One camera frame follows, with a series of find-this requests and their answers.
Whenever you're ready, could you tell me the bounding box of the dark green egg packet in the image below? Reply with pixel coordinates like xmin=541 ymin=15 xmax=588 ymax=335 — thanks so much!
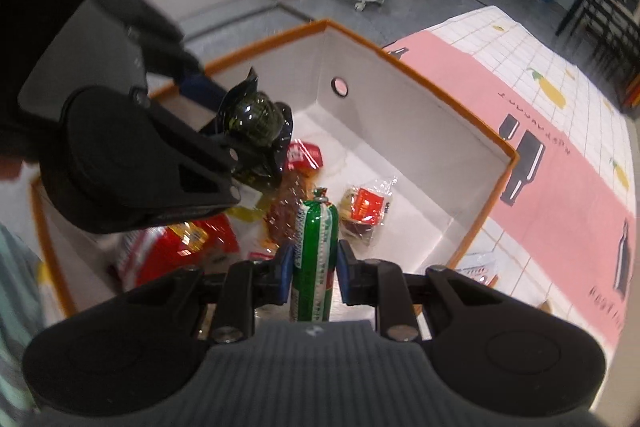
xmin=215 ymin=66 xmax=297 ymax=188

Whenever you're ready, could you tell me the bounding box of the white packet with red print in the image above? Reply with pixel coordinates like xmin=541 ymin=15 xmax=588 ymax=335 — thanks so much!
xmin=451 ymin=251 xmax=500 ymax=289

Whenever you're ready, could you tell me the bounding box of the orange and white storage box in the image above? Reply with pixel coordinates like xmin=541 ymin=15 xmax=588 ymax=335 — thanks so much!
xmin=30 ymin=18 xmax=519 ymax=323

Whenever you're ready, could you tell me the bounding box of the small red yellow bun packet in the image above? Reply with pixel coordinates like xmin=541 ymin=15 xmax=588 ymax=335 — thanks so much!
xmin=338 ymin=176 xmax=400 ymax=249

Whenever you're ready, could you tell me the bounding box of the red packet with brown meat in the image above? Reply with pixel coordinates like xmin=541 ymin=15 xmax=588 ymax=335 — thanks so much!
xmin=247 ymin=242 xmax=281 ymax=262
xmin=116 ymin=213 xmax=242 ymax=291

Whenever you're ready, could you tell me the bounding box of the person's teal patterned clothing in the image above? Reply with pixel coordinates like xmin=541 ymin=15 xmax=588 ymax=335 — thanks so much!
xmin=0 ymin=221 xmax=57 ymax=427

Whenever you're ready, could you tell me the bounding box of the red header meat packet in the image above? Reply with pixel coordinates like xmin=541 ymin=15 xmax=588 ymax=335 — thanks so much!
xmin=263 ymin=140 xmax=325 ymax=249

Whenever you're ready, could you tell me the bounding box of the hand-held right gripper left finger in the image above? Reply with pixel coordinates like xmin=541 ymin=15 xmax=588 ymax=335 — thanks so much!
xmin=127 ymin=243 xmax=295 ymax=344

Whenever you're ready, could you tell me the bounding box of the green sausage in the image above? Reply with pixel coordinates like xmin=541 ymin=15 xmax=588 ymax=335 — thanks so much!
xmin=290 ymin=187 xmax=340 ymax=323

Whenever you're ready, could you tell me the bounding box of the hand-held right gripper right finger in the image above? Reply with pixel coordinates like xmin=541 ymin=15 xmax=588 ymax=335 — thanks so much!
xmin=337 ymin=238 xmax=503 ymax=343

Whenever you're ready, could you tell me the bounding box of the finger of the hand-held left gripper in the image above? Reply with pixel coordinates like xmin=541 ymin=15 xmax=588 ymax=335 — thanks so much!
xmin=130 ymin=89 xmax=290 ymax=221
xmin=126 ymin=13 xmax=228 ymax=108

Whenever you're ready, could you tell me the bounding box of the orange stool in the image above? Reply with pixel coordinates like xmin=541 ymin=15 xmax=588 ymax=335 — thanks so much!
xmin=621 ymin=71 xmax=640 ymax=108

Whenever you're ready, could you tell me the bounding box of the pink and white printed tablecloth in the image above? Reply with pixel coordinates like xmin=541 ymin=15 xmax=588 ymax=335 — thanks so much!
xmin=382 ymin=4 xmax=640 ymax=349

